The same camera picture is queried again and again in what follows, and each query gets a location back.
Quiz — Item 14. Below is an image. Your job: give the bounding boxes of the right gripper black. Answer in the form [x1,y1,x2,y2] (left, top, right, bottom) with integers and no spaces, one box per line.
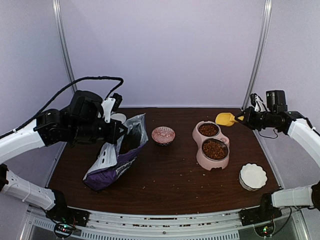
[234,106,276,131]

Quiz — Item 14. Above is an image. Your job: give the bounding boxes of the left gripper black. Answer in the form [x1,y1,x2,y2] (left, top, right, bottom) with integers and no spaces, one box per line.
[69,118,128,144]

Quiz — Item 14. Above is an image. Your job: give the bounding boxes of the yellow plastic scoop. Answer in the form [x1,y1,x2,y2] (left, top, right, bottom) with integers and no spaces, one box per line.
[215,112,239,127]

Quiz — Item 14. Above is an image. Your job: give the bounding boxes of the purple pet food bag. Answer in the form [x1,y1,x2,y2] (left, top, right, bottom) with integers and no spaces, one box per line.
[82,113,149,192]

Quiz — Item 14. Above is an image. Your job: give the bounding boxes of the brown pet food kibble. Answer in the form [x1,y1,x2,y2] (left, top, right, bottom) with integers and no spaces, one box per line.
[198,123,228,161]

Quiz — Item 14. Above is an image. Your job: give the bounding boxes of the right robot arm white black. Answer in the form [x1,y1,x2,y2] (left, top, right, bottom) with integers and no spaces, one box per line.
[234,90,320,221]

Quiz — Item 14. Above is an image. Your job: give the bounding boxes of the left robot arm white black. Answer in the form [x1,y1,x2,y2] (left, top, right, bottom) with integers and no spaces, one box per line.
[0,90,127,222]

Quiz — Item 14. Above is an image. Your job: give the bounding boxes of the pink double pet feeder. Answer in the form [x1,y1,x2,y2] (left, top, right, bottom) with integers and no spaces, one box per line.
[192,121,230,171]

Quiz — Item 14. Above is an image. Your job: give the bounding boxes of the navy white ceramic bowl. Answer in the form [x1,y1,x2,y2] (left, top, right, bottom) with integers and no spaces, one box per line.
[110,113,127,124]

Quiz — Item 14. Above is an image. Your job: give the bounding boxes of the rear steel feeder bowl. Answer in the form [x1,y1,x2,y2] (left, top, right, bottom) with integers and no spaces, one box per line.
[197,122,221,137]

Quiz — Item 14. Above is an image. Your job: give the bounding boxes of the steel feeder bowl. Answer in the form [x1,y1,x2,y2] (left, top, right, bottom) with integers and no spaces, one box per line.
[197,122,221,137]
[201,138,229,161]

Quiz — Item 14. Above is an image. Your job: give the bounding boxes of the front steel feeder bowl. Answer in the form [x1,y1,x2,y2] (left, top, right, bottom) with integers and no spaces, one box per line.
[201,138,229,161]

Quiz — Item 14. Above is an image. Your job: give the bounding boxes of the red patterned small bowl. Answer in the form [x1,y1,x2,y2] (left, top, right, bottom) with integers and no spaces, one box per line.
[151,126,176,147]

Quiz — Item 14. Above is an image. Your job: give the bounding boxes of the white scalloped ceramic bowl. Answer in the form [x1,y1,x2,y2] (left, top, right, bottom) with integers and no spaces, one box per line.
[239,163,268,192]

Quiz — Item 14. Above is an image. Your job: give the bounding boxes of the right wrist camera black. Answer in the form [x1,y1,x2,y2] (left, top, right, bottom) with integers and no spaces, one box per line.
[250,93,267,112]

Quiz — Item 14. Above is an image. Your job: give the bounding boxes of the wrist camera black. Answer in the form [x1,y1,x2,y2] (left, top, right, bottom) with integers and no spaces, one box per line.
[101,93,123,123]
[250,93,267,112]

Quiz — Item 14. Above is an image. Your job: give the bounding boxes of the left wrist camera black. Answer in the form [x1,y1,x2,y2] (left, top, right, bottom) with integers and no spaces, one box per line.
[101,93,123,123]

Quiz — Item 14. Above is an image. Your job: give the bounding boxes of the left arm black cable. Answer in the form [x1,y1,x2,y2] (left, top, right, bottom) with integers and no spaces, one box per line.
[14,75,125,131]

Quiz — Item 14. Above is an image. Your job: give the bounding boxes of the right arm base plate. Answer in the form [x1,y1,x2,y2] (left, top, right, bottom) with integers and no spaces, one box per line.
[238,206,282,226]

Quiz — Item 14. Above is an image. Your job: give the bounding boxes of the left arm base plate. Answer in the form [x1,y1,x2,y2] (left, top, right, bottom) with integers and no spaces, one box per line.
[44,206,90,227]

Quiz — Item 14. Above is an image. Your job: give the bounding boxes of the front aluminium rail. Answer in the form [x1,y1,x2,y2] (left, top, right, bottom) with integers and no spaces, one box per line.
[19,197,311,240]

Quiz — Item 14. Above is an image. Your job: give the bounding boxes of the right aluminium frame post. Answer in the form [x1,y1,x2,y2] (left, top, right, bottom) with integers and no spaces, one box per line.
[241,0,272,110]

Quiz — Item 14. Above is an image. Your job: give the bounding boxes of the aluminium frame post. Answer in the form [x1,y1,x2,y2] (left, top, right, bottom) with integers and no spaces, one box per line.
[52,0,75,83]
[241,0,272,110]

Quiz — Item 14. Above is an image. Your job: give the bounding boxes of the left aluminium frame post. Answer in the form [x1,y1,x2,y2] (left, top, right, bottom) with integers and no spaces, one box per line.
[52,0,75,83]

